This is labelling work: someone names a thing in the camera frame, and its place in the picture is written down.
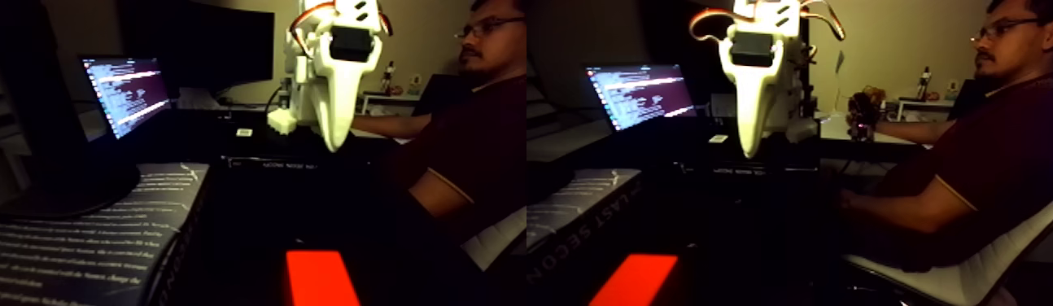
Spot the red cube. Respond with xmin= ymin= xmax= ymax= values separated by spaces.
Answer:
xmin=588 ymin=253 xmax=679 ymax=306
xmin=285 ymin=249 xmax=363 ymax=306

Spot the person's hand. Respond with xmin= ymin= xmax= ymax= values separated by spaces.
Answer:
xmin=849 ymin=112 xmax=883 ymax=140

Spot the white shelf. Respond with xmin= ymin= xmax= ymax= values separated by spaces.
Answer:
xmin=360 ymin=90 xmax=427 ymax=116
xmin=895 ymin=96 xmax=957 ymax=120

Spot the black box with lettering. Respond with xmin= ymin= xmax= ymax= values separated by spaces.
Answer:
xmin=221 ymin=154 xmax=325 ymax=169
xmin=680 ymin=160 xmax=823 ymax=177

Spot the laptop with lit screen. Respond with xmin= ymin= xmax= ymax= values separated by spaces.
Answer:
xmin=584 ymin=63 xmax=698 ymax=133
xmin=80 ymin=55 xmax=173 ymax=140

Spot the person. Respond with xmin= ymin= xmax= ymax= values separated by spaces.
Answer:
xmin=838 ymin=0 xmax=1053 ymax=274
xmin=351 ymin=0 xmax=527 ymax=249

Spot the black computer monitor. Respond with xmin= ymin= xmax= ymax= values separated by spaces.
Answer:
xmin=120 ymin=0 xmax=276 ymax=95

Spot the dark book with white text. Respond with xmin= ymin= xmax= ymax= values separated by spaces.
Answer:
xmin=526 ymin=168 xmax=643 ymax=287
xmin=0 ymin=162 xmax=212 ymax=306

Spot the black monitor with round stand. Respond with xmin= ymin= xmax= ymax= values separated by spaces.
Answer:
xmin=0 ymin=0 xmax=143 ymax=221

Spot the orange cable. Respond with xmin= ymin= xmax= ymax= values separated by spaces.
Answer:
xmin=688 ymin=7 xmax=754 ymax=44
xmin=288 ymin=2 xmax=336 ymax=55

